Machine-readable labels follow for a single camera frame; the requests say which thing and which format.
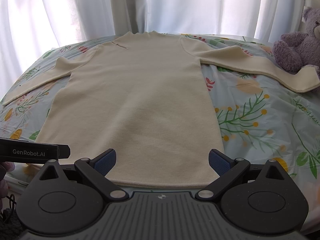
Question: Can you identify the cream knit sweater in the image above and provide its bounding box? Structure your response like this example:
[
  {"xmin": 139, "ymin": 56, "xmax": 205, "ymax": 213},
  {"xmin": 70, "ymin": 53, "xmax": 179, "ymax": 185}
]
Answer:
[{"xmin": 1, "ymin": 30, "xmax": 320, "ymax": 190}]

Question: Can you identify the person's left hand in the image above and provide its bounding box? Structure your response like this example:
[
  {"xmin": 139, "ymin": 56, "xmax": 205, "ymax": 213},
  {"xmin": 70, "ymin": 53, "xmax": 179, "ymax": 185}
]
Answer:
[{"xmin": 0, "ymin": 162, "xmax": 15, "ymax": 205}]

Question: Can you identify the floral light blue bedsheet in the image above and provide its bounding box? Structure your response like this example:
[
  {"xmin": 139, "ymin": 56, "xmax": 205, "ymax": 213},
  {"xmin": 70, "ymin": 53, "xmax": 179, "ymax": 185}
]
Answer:
[{"xmin": 1, "ymin": 35, "xmax": 319, "ymax": 210}]

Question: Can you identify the white sheer curtain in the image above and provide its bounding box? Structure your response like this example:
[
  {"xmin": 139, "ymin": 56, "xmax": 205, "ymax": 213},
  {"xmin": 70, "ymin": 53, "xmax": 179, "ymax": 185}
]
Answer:
[{"xmin": 1, "ymin": 0, "xmax": 319, "ymax": 94}]

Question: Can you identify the purple teddy bear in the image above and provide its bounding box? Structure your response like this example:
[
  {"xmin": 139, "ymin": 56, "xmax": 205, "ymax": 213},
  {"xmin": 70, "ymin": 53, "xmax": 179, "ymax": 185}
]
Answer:
[{"xmin": 272, "ymin": 7, "xmax": 319, "ymax": 73}]

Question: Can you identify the black cable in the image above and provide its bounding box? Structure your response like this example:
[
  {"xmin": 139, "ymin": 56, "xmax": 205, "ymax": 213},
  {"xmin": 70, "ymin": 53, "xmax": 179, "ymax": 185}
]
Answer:
[{"xmin": 0, "ymin": 194, "xmax": 25, "ymax": 240}]

